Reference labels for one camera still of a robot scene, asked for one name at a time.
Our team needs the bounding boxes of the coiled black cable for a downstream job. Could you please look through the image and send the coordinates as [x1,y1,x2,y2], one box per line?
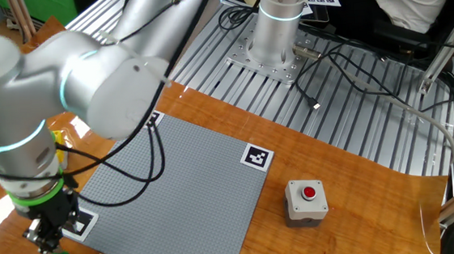
[216,2,264,33]

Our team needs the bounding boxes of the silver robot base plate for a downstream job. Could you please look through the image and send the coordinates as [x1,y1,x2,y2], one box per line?
[223,23,314,91]

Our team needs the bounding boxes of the green flange adapter ring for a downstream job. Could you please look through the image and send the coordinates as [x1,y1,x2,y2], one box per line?
[5,167,67,209]

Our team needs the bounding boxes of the black office chair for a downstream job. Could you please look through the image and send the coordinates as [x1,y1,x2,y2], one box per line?
[297,0,454,81]

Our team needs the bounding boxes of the yellow and grey button box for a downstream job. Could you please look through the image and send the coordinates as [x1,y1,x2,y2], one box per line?
[50,129,68,166]

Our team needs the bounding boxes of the aluminium frame post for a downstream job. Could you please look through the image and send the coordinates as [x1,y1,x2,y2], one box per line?
[410,0,454,95]

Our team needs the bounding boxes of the grey Lego baseplate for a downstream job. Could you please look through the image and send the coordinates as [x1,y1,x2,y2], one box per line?
[59,104,282,254]

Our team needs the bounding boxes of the silver cable connector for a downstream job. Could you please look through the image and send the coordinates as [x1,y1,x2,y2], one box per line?
[291,42,323,62]

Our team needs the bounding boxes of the black white fiducial marker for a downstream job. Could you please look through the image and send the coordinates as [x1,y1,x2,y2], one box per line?
[61,205,101,243]
[238,140,276,175]
[144,110,166,129]

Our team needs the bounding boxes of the wood grain mat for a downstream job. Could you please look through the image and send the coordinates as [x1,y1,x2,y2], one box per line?
[0,0,454,254]

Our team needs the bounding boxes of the grey hose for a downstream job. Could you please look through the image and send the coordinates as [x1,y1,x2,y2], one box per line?
[339,60,454,183]

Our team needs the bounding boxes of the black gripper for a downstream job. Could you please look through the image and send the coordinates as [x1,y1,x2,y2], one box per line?
[12,187,83,254]

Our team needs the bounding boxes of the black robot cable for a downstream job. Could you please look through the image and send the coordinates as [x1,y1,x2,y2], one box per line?
[54,119,170,212]
[0,0,231,184]

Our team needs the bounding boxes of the black USB cable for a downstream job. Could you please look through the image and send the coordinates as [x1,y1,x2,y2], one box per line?
[291,50,348,112]

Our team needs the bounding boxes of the wooden stick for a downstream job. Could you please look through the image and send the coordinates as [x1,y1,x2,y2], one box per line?
[7,0,29,43]
[17,0,38,38]

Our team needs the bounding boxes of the grey box with red button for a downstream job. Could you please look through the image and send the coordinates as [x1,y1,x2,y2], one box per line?
[282,177,331,230]

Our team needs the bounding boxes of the long black cable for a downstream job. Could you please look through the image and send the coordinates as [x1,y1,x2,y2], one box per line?
[326,42,454,121]

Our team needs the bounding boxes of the green box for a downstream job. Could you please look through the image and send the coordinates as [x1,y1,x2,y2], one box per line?
[0,0,80,31]

